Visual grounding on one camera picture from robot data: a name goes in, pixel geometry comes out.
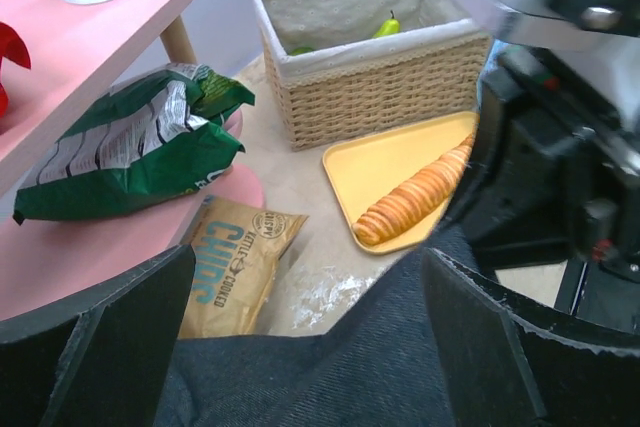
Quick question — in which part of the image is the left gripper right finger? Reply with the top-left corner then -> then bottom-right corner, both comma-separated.
424,248 -> 639,426

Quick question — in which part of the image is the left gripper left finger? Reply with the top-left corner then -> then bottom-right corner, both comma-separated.
1,245 -> 195,426

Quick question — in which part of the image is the dark denim tote bag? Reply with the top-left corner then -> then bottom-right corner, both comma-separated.
155,227 -> 474,426

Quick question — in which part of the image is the brown kettle chips bag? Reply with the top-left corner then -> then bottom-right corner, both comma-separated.
178,196 -> 308,339

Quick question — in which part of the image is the green chips bag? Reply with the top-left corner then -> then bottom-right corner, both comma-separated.
13,63 -> 255,224

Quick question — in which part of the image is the red fruit candy bag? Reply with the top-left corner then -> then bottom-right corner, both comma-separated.
0,21 -> 32,121

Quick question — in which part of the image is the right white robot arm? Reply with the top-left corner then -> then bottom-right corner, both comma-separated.
447,0 -> 639,334

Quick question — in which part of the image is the pink three-tier shelf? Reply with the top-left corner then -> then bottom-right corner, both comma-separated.
0,0 -> 266,323

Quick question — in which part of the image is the long braided bread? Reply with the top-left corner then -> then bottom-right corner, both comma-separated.
352,134 -> 475,246

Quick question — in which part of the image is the yellow tray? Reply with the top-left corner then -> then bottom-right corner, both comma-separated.
322,112 -> 478,256

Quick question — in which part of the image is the wicker basket with liner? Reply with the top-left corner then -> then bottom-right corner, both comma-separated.
252,0 -> 491,150

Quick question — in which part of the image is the green pear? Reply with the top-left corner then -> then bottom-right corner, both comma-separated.
373,11 -> 401,38

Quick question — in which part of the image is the mango fruit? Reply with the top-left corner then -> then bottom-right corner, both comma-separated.
289,46 -> 314,56

